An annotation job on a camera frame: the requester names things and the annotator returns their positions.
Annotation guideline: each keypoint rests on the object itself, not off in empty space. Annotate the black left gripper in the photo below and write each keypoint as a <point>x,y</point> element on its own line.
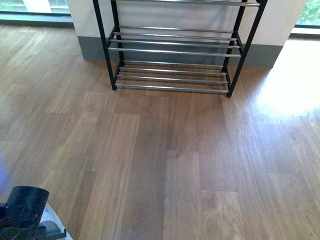
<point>20,215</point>

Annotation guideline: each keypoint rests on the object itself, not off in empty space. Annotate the light blue slipper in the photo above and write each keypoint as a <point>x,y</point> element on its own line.
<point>51,221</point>

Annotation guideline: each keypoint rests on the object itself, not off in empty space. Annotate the black metal shoe rack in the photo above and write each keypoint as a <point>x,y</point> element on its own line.
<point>179,59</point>

